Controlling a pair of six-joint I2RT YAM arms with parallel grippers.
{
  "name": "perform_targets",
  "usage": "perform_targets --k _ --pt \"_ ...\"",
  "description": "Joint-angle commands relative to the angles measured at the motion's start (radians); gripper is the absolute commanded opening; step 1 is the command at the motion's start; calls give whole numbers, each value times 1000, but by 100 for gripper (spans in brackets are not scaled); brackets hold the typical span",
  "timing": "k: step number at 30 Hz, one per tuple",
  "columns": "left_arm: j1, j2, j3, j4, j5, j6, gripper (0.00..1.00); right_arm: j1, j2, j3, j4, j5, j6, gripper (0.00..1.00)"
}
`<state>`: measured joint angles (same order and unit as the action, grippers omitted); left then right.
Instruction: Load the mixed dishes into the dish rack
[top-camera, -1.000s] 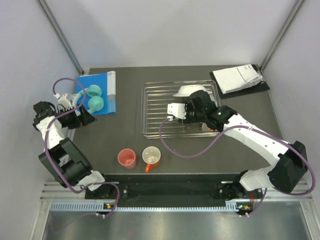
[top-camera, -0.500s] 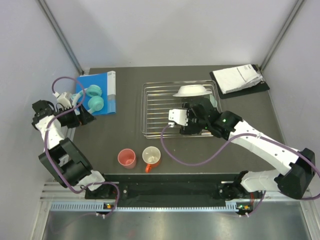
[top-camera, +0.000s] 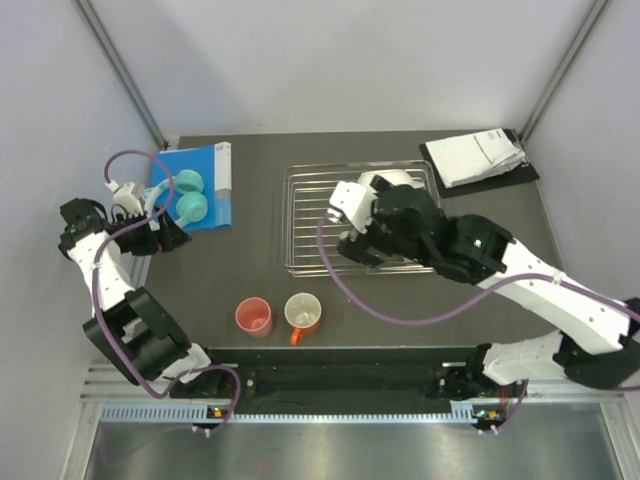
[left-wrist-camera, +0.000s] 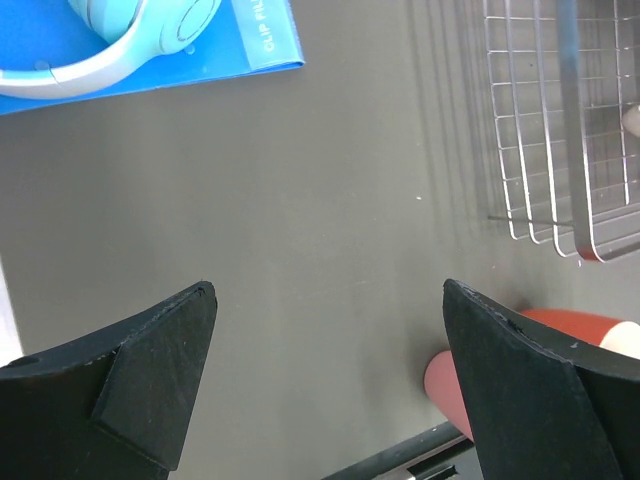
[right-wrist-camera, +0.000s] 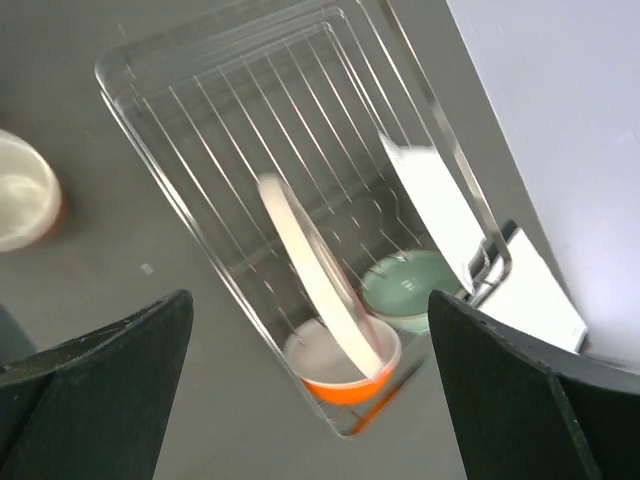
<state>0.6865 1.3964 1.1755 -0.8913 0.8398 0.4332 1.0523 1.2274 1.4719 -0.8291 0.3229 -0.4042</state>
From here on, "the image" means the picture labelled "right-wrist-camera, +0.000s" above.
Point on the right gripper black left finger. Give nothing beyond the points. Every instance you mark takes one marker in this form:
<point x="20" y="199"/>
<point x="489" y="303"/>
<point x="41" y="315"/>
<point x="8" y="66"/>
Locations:
<point x="97" y="406"/>

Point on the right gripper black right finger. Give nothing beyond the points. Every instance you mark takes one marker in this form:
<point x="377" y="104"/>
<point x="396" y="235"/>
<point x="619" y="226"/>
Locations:
<point x="524" y="409"/>

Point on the mint green ceramic bowl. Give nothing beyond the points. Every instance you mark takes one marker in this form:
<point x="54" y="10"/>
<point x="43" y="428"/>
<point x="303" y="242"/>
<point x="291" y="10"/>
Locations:
<point x="397" y="288"/>

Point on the white bowl orange outside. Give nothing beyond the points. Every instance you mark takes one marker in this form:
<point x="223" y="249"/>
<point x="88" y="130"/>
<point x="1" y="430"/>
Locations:
<point x="316" y="358"/>

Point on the orange ceramic mug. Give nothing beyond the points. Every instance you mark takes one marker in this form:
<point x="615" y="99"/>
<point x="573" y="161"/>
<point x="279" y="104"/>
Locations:
<point x="32" y="200"/>

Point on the pink plate with leaf motif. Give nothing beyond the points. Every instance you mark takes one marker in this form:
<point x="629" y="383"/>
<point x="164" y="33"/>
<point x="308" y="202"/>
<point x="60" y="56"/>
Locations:
<point x="321" y="276"/>

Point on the chrome wire dish rack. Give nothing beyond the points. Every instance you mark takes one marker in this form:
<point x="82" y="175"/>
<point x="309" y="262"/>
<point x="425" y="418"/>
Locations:
<point x="316" y="93"/>

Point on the white plate blue rim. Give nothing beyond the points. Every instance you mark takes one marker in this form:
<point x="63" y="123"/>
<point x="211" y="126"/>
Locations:
<point x="439" y="203"/>

